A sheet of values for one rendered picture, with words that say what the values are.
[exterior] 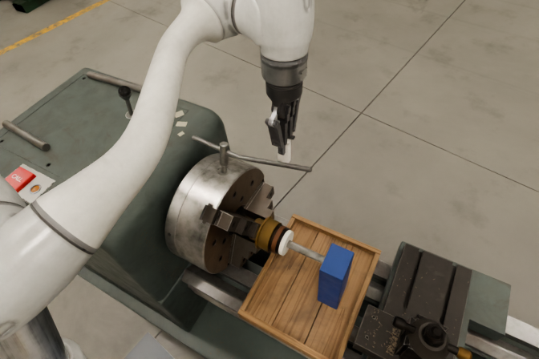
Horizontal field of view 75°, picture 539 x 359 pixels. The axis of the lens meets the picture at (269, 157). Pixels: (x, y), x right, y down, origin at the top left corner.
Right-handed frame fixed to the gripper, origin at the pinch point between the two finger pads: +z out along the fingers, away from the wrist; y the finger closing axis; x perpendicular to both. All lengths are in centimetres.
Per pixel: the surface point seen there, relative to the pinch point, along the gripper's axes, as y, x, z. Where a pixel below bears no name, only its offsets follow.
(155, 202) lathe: -21.2, 25.4, 11.1
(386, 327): -15.1, -35.0, 30.0
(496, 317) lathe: 4, -60, 38
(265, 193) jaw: 0.7, 6.5, 20.6
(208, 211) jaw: -17.5, 11.4, 10.7
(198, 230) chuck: -21.6, 12.1, 13.6
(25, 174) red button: -32, 59, 7
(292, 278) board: -8.7, -7.3, 43.0
